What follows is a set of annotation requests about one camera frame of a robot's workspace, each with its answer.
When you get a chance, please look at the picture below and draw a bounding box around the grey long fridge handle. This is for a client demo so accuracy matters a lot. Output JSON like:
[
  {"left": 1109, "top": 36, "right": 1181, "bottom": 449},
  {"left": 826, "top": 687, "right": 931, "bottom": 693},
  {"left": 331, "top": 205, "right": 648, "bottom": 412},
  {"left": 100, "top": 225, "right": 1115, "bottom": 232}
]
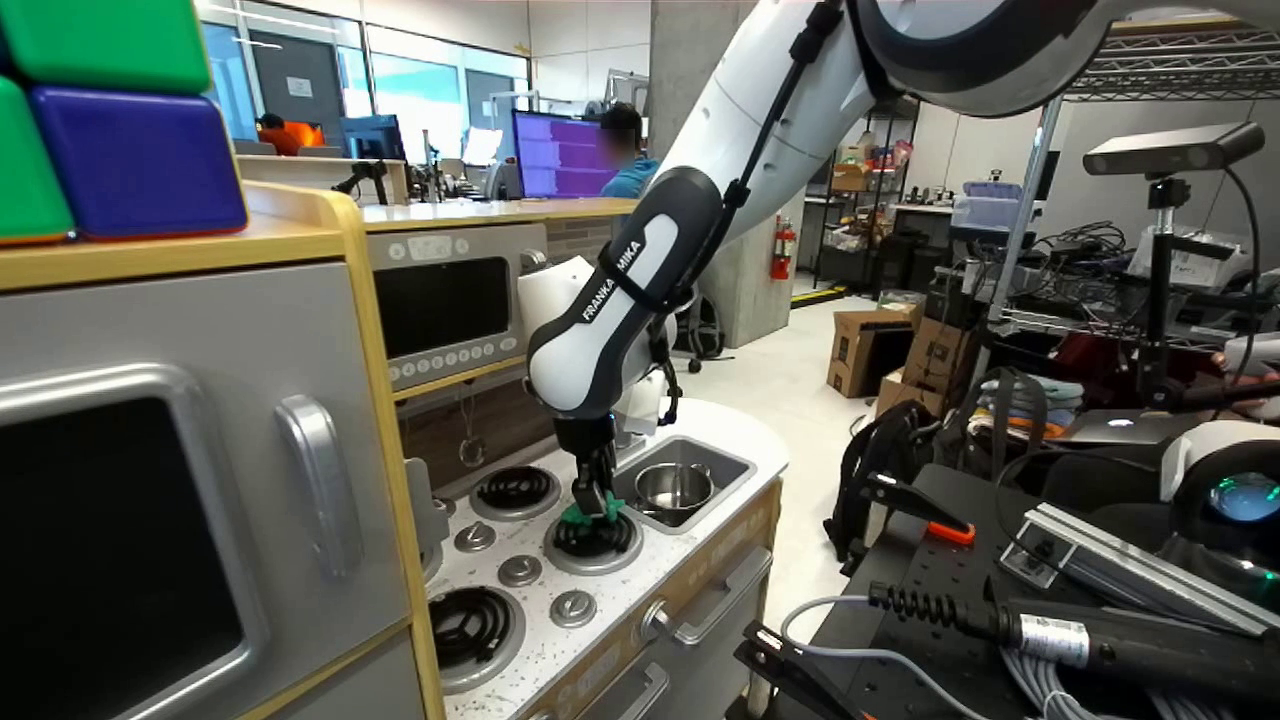
[{"left": 273, "top": 392, "right": 370, "bottom": 582}]

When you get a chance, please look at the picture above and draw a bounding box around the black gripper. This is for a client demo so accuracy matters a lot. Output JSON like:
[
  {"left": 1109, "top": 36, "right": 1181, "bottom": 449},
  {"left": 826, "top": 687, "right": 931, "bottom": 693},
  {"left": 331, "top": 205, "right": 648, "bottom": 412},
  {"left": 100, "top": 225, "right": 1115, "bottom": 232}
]
[{"left": 552, "top": 412, "right": 634, "bottom": 529}]

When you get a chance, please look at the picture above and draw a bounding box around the grey flat cabinet handle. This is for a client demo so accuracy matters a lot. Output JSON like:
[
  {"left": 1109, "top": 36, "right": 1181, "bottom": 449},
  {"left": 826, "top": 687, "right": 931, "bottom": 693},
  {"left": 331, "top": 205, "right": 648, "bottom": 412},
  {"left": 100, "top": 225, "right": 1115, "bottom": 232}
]
[{"left": 671, "top": 536, "right": 782, "bottom": 631}]

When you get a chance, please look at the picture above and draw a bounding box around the grey round-capped oven handle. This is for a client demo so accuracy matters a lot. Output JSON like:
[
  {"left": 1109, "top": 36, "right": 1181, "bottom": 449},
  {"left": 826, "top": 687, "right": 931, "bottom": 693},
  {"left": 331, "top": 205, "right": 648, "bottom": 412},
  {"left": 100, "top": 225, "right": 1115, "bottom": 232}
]
[{"left": 578, "top": 600, "right": 675, "bottom": 720}]

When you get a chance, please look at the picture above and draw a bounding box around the monitor with purple screen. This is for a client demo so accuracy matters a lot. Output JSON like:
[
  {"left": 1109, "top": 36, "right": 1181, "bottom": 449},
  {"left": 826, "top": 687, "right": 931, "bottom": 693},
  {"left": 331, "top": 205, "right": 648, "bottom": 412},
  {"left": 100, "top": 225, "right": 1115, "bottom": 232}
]
[{"left": 514, "top": 107, "right": 622, "bottom": 205}]

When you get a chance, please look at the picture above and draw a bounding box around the silver metal pot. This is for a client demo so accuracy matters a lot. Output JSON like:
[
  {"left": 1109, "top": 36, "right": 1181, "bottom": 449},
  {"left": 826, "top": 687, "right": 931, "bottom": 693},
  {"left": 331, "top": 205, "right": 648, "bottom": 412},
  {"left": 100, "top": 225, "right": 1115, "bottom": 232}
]
[{"left": 634, "top": 460, "right": 721, "bottom": 522}]

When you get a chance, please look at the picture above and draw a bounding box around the blue toy block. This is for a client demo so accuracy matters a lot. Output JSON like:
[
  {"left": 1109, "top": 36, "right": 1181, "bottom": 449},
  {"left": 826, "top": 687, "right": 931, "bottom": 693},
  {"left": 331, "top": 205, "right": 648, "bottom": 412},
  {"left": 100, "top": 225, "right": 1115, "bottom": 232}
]
[{"left": 29, "top": 84, "right": 254, "bottom": 245}]

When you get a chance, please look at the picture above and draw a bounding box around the green toy block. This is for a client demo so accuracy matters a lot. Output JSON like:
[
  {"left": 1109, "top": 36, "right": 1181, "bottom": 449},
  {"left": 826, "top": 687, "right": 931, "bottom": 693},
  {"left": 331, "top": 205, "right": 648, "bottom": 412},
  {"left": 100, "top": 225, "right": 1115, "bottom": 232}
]
[
  {"left": 0, "top": 0, "right": 216, "bottom": 98},
  {"left": 0, "top": 74, "right": 82, "bottom": 249}
]

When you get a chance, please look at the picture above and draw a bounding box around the black coil toy burner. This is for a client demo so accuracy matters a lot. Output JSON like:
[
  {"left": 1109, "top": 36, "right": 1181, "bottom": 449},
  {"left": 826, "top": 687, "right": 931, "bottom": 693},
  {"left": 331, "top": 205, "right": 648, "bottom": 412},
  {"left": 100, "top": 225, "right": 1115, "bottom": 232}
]
[
  {"left": 469, "top": 460, "right": 564, "bottom": 522},
  {"left": 430, "top": 580, "right": 528, "bottom": 679},
  {"left": 539, "top": 500, "right": 648, "bottom": 580}
]

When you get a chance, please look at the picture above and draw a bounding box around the thick black ribbed cable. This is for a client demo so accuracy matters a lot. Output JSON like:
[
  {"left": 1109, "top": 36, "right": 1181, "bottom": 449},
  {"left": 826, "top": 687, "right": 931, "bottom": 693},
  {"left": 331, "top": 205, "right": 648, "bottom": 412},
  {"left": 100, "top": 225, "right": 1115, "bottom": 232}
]
[{"left": 864, "top": 577, "right": 1280, "bottom": 713}]

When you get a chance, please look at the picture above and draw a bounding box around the green toy vegetable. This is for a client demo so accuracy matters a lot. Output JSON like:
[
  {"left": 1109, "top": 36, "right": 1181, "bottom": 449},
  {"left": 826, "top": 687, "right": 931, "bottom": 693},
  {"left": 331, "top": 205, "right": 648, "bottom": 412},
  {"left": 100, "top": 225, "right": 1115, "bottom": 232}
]
[{"left": 555, "top": 494, "right": 634, "bottom": 529}]

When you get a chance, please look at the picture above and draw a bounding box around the brown cardboard box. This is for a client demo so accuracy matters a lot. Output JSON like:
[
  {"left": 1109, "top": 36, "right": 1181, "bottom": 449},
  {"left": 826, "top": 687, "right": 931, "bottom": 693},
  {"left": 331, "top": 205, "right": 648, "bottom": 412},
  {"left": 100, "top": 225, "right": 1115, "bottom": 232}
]
[
  {"left": 826, "top": 303, "right": 923, "bottom": 402},
  {"left": 900, "top": 316, "right": 987, "bottom": 421}
]

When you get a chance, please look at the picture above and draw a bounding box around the thin grey cable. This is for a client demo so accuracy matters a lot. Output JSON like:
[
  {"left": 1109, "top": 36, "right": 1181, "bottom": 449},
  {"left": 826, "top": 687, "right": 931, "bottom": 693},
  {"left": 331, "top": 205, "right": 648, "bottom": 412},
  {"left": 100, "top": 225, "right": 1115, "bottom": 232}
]
[{"left": 775, "top": 587, "right": 941, "bottom": 672}]

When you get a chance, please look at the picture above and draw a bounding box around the black camera stand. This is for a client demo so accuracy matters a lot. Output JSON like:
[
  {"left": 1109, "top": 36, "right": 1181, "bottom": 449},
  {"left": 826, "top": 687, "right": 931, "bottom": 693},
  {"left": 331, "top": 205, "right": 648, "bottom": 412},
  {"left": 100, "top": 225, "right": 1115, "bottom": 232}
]
[{"left": 1140, "top": 171, "right": 1214, "bottom": 402}]

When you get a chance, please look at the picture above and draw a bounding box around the wooden toy kitchen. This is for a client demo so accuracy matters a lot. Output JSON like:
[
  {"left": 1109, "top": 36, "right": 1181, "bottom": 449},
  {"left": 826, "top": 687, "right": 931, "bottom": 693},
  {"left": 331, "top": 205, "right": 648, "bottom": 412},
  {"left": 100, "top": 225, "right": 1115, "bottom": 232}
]
[{"left": 0, "top": 175, "right": 794, "bottom": 720}]

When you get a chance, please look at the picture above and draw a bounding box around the orange round object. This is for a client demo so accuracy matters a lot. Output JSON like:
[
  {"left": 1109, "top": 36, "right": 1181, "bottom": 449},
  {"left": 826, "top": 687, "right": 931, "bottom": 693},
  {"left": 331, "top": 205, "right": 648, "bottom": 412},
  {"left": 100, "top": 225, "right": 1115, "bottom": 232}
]
[{"left": 254, "top": 110, "right": 331, "bottom": 161}]

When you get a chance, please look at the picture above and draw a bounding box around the grey stereo camera bar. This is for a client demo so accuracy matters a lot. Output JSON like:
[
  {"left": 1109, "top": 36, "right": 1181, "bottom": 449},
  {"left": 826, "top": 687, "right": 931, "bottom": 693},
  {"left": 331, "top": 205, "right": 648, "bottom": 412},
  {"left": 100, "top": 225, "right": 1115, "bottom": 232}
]
[{"left": 1082, "top": 117, "right": 1269, "bottom": 178}]

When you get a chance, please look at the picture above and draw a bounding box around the aluminium extrusion rail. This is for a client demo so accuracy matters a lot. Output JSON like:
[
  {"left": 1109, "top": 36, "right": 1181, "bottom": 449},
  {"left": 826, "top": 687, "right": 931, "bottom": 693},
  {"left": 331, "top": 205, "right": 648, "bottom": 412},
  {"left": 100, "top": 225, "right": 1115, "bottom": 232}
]
[{"left": 998, "top": 500, "right": 1280, "bottom": 642}]

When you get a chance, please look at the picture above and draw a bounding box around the grey toy sink basin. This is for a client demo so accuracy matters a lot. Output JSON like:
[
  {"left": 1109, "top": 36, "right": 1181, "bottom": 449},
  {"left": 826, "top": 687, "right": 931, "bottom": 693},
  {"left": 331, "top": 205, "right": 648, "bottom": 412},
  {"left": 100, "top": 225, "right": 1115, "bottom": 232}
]
[{"left": 612, "top": 434, "right": 761, "bottom": 536}]

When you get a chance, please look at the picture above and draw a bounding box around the white round lens device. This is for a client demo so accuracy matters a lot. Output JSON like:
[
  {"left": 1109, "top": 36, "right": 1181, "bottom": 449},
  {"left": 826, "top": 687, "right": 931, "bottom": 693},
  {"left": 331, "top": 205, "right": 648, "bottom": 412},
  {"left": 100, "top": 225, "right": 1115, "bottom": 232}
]
[{"left": 1156, "top": 415, "right": 1280, "bottom": 568}]

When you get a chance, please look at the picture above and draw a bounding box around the grey coiled cable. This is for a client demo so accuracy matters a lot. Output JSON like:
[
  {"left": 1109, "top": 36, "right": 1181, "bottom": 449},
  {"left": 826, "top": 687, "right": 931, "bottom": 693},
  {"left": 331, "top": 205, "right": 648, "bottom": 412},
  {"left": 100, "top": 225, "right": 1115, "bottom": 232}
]
[{"left": 998, "top": 649, "right": 1280, "bottom": 720}]

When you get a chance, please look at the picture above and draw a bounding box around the red fire extinguisher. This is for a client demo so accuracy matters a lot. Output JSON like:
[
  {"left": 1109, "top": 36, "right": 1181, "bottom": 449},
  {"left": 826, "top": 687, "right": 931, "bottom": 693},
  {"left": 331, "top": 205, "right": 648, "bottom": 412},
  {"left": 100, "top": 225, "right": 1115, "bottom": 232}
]
[{"left": 768, "top": 215, "right": 805, "bottom": 286}]

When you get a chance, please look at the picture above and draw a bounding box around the blue plastic bin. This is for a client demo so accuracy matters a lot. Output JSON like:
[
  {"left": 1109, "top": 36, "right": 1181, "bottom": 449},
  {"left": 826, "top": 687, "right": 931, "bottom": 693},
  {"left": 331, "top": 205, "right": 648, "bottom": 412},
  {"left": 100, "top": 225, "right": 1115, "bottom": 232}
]
[{"left": 953, "top": 178, "right": 1050, "bottom": 238}]

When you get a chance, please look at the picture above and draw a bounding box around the person in blue shirt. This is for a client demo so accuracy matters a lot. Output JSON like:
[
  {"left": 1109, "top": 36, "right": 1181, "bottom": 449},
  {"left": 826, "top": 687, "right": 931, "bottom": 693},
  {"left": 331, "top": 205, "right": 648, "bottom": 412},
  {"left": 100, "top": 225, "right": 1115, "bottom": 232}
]
[{"left": 593, "top": 98, "right": 670, "bottom": 205}]

